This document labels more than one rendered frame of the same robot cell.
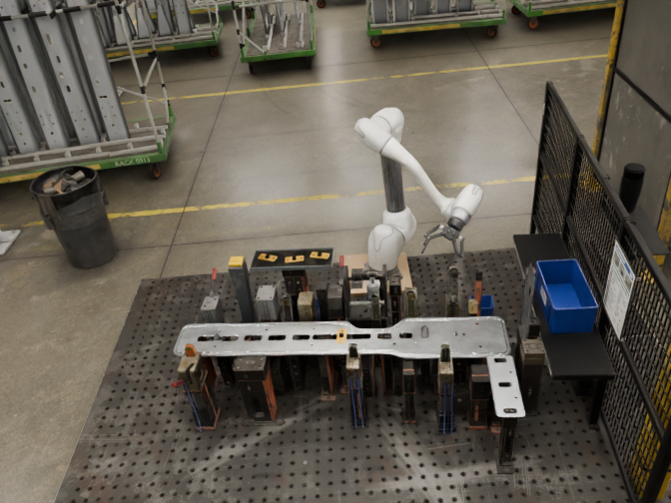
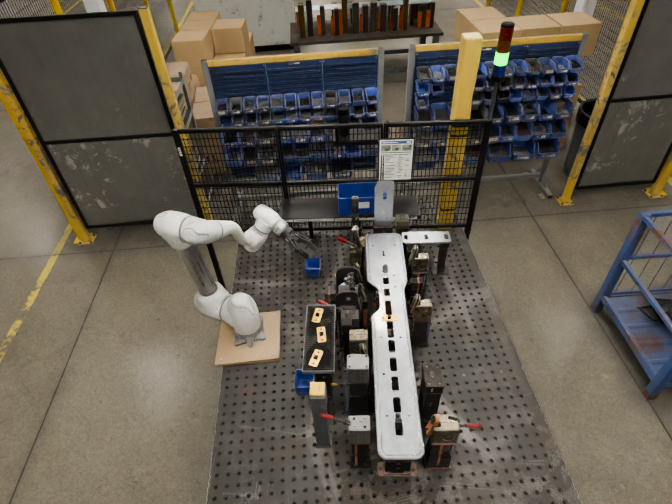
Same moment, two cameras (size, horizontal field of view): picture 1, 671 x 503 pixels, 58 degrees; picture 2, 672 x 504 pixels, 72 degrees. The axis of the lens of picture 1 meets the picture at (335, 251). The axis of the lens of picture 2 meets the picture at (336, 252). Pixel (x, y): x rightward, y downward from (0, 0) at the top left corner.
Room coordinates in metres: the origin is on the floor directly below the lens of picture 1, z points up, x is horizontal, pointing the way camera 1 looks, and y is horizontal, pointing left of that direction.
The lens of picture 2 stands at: (2.20, 1.48, 2.86)
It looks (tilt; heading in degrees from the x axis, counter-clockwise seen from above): 43 degrees down; 265
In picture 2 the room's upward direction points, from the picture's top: 3 degrees counter-clockwise
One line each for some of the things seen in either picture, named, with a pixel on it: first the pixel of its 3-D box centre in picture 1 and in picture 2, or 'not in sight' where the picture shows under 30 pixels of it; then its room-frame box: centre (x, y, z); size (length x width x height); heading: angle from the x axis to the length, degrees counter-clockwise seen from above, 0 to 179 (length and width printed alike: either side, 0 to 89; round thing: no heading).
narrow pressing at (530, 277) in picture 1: (527, 302); (383, 204); (1.70, -0.70, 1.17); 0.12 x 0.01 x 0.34; 172
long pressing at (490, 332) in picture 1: (336, 338); (391, 321); (1.81, 0.04, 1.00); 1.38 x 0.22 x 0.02; 82
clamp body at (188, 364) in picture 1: (200, 391); (441, 441); (1.72, 0.62, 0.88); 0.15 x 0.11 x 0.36; 172
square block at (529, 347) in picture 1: (528, 378); (400, 239); (1.58, -0.70, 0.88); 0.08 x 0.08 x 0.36; 82
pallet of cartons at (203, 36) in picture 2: not in sight; (221, 65); (3.02, -4.98, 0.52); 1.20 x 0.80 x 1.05; 84
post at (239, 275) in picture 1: (245, 300); (320, 416); (2.22, 0.45, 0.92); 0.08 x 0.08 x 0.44; 82
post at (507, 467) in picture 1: (506, 437); (442, 255); (1.35, -0.54, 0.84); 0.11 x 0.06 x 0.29; 172
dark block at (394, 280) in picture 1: (396, 315); not in sight; (2.00, -0.24, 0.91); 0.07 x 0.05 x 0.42; 172
